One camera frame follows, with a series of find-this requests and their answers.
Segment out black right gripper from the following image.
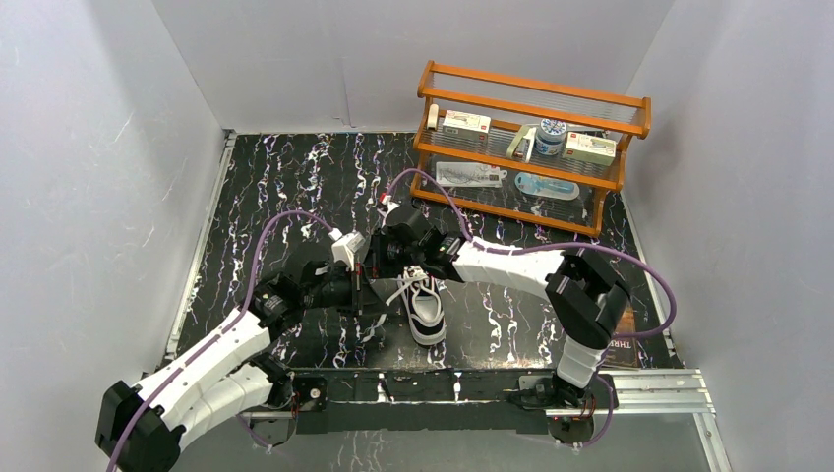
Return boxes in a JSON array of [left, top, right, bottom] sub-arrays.
[[364, 227, 424, 279]]

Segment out white shoelace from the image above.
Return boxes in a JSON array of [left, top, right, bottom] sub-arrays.
[[361, 265, 446, 347]]

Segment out black and white sneaker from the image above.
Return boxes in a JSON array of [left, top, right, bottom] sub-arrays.
[[389, 265, 446, 346]]

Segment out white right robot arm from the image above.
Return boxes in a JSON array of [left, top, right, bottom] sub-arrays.
[[366, 203, 631, 407]]

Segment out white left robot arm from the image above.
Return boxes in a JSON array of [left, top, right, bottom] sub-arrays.
[[95, 256, 383, 471]]

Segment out clear packaged item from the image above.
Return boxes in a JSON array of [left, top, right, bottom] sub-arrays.
[[435, 161, 507, 188]]

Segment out white box left shelf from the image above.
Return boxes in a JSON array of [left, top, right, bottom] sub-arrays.
[[440, 110, 492, 140]]

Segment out white box shelf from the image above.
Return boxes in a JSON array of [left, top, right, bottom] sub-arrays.
[[563, 132, 617, 166], [440, 110, 492, 140]]

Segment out small white tape roll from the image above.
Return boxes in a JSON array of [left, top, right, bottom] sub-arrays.
[[425, 103, 440, 130]]

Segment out blue packaged tool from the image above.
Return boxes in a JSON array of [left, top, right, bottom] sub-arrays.
[[513, 172, 579, 201]]

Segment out orange wooden shelf rack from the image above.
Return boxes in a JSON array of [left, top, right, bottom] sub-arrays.
[[410, 61, 652, 237]]

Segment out blue patterned round tin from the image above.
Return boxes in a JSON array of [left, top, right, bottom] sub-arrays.
[[534, 118, 568, 155]]

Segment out white box right shelf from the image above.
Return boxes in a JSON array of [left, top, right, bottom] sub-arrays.
[[563, 132, 617, 166]]

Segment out dark orange book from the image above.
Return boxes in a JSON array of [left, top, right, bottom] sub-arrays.
[[603, 306, 647, 369]]

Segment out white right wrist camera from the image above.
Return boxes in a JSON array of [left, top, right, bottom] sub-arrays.
[[377, 193, 400, 226]]

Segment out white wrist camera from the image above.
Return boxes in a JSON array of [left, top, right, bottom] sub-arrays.
[[377, 193, 400, 226], [328, 228, 366, 271]]

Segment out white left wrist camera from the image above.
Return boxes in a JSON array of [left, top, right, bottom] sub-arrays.
[[328, 228, 366, 271]]

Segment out black metal base frame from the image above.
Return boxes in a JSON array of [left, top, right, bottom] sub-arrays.
[[231, 366, 621, 438]]

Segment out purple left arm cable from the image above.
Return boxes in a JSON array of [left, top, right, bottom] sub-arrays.
[[103, 209, 343, 472]]

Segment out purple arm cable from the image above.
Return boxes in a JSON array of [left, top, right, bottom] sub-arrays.
[[378, 168, 678, 450], [103, 209, 343, 472]]

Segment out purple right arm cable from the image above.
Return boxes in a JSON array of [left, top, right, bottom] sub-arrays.
[[378, 168, 678, 450]]

